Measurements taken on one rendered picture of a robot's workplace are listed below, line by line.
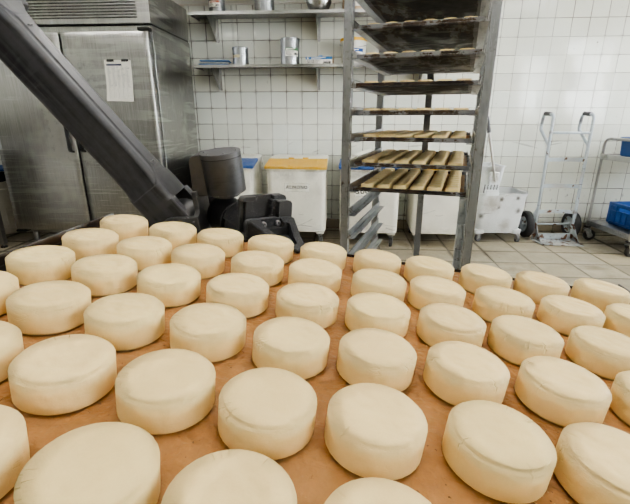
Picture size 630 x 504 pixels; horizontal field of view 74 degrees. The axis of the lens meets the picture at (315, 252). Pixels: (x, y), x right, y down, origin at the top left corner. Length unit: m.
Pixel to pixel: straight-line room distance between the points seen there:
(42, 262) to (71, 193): 3.71
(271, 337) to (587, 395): 0.19
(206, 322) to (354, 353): 0.10
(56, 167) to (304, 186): 2.07
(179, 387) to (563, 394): 0.21
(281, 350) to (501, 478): 0.13
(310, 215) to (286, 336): 3.46
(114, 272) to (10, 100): 3.93
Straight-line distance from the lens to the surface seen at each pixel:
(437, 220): 3.80
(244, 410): 0.21
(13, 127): 4.29
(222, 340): 0.27
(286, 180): 3.67
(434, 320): 0.33
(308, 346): 0.26
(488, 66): 1.49
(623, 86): 4.96
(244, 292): 0.33
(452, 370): 0.27
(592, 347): 0.36
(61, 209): 4.19
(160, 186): 0.61
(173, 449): 0.23
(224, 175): 0.58
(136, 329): 0.29
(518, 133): 4.57
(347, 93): 1.54
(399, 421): 0.22
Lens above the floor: 1.12
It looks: 18 degrees down
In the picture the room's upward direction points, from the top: straight up
